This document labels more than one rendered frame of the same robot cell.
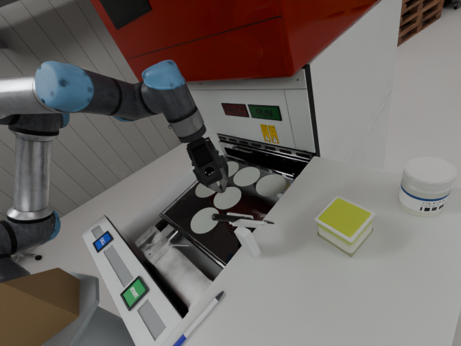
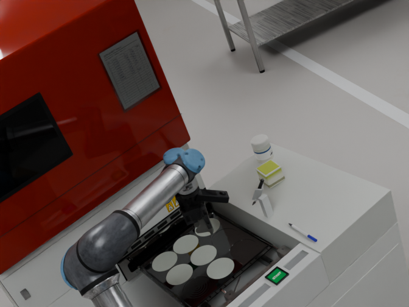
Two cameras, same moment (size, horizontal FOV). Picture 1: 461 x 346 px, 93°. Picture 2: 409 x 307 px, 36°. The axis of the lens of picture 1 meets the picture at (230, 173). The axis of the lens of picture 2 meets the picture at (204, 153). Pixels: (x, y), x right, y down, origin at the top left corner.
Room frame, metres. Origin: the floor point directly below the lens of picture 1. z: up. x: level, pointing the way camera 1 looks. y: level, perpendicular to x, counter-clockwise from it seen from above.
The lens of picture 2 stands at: (0.26, 1.76, 2.35)
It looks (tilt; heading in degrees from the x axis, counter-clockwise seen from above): 31 degrees down; 275
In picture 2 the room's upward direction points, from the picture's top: 22 degrees counter-clockwise
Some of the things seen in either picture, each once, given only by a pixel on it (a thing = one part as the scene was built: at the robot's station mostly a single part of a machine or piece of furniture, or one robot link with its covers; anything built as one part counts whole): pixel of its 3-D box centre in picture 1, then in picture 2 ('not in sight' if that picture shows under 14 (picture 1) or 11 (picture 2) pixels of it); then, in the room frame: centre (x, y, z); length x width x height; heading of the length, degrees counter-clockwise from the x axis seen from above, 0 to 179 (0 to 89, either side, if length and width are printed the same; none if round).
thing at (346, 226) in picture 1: (344, 226); (270, 173); (0.23, -0.16, 1.00); 0.07 x 0.07 x 0.07; 22
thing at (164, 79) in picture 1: (169, 91); (178, 166); (0.51, 0.05, 1.29); 0.09 x 0.08 x 0.11; 61
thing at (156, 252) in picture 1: (158, 250); (235, 300); (0.47, 0.30, 0.89); 0.08 x 0.03 x 0.03; 121
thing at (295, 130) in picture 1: (221, 124); (117, 239); (0.84, -0.05, 1.02); 0.81 x 0.03 x 0.40; 31
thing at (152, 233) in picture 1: (147, 237); not in sight; (0.54, 0.34, 0.89); 0.08 x 0.03 x 0.03; 121
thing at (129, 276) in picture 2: (260, 158); (168, 237); (0.68, -0.13, 0.89); 0.44 x 0.02 x 0.10; 31
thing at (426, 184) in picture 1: (424, 187); (262, 148); (0.22, -0.32, 1.01); 0.07 x 0.07 x 0.10
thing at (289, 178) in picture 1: (227, 197); (202, 256); (0.56, 0.05, 0.90); 0.34 x 0.34 x 0.01; 31
